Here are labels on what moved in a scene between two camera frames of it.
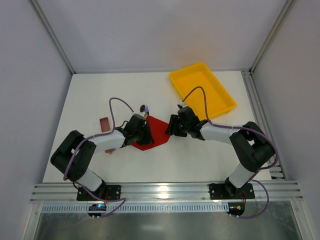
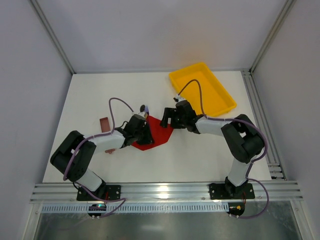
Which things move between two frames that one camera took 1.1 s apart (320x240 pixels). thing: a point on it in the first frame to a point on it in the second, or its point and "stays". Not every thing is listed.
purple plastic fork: (147, 109) stays
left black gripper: (145, 133) stays
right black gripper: (175, 125) to (172, 118)
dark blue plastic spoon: (142, 108) stays
